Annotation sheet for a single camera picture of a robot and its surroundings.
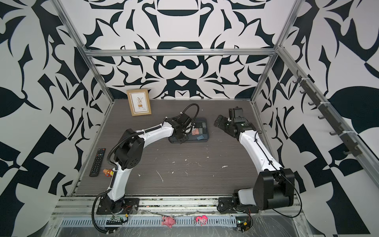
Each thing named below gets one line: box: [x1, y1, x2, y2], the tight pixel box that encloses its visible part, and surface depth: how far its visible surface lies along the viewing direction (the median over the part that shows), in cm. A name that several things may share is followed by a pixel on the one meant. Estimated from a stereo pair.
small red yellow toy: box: [102, 168, 114, 178], surface depth 84 cm
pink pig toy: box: [161, 215, 177, 229], surface depth 70 cm
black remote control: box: [89, 148, 107, 178], surface depth 89 cm
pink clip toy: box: [194, 214, 209, 227], surface depth 72 cm
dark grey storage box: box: [186, 117, 210, 143], surface depth 103 cm
